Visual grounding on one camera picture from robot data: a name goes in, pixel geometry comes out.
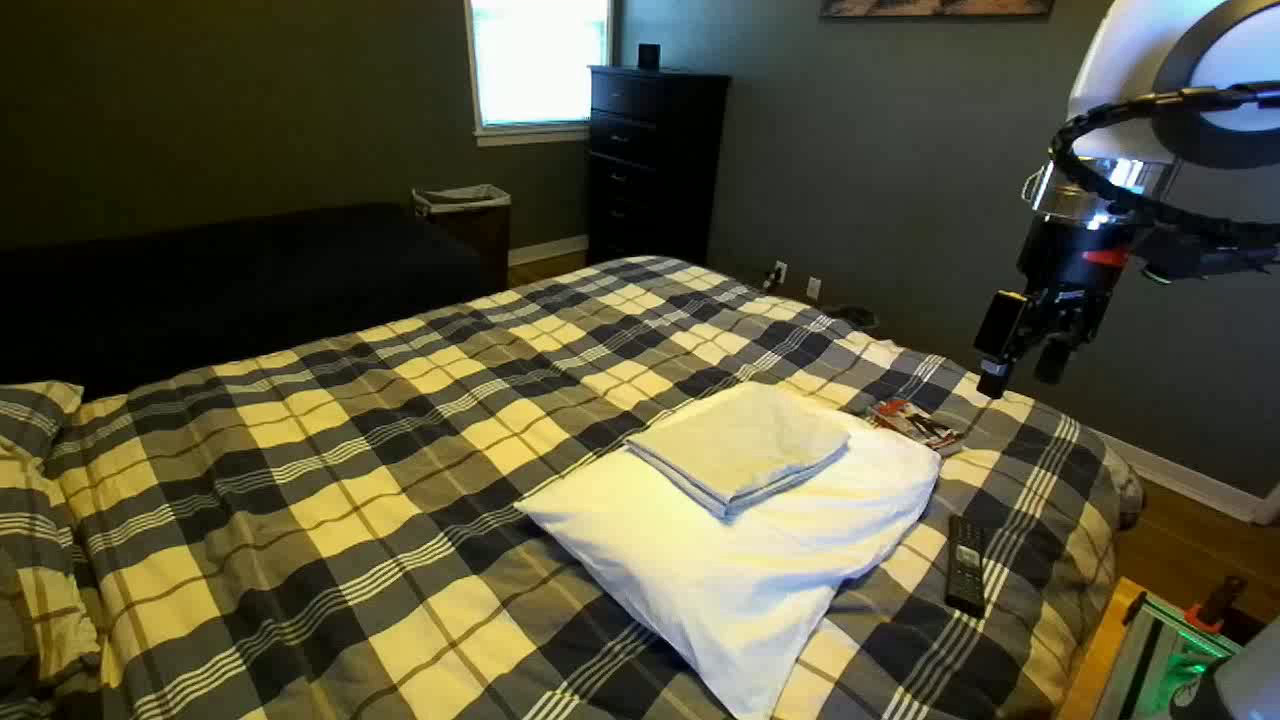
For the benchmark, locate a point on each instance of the red printed magazine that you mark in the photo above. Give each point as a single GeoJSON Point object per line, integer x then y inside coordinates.
{"type": "Point", "coordinates": [921, 425]}

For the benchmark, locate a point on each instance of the black futon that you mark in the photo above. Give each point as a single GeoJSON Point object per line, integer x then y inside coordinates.
{"type": "Point", "coordinates": [225, 287]}

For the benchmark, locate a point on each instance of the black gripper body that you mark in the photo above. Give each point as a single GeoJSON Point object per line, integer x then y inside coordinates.
{"type": "Point", "coordinates": [1078, 281]}

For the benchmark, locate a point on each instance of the wooden edged robot stand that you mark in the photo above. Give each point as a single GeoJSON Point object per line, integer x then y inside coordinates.
{"type": "Point", "coordinates": [1164, 667]}

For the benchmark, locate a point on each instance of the small plaid pillow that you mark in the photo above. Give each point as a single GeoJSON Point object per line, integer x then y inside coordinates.
{"type": "Point", "coordinates": [32, 414]}

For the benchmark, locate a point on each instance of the framed wall picture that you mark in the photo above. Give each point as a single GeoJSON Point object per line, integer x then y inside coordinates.
{"type": "Point", "coordinates": [932, 6]}

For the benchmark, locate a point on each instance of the bright window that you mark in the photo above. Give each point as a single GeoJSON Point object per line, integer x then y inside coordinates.
{"type": "Point", "coordinates": [540, 62]}

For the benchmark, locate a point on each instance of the small black box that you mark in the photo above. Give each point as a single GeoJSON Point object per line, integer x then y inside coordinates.
{"type": "Point", "coordinates": [648, 58]}

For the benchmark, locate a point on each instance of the large plaid pillow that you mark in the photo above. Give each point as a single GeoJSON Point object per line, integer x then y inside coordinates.
{"type": "Point", "coordinates": [42, 572]}

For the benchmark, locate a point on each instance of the white wall outlet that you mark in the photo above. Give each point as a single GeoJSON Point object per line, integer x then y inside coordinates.
{"type": "Point", "coordinates": [814, 287]}
{"type": "Point", "coordinates": [778, 275]}

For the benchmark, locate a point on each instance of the red black clamp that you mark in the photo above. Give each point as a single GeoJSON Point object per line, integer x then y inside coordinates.
{"type": "Point", "coordinates": [1223, 607]}

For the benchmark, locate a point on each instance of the white pillow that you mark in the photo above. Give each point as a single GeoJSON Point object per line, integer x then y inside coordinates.
{"type": "Point", "coordinates": [747, 587]}

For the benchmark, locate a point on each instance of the black dresser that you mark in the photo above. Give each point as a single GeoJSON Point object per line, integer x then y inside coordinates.
{"type": "Point", "coordinates": [656, 161]}

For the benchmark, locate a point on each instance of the plaid bed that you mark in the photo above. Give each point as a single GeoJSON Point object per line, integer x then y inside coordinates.
{"type": "Point", "coordinates": [332, 465]}

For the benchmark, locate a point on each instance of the white rounded robot base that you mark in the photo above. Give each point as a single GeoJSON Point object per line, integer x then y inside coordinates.
{"type": "Point", "coordinates": [1254, 680]}

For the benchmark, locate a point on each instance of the light grey towel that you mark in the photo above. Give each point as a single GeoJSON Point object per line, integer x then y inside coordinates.
{"type": "Point", "coordinates": [740, 447]}

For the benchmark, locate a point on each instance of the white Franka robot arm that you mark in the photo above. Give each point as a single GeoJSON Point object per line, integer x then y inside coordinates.
{"type": "Point", "coordinates": [1146, 43]}

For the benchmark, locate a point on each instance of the black remote control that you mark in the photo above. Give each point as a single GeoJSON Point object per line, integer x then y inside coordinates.
{"type": "Point", "coordinates": [970, 566]}

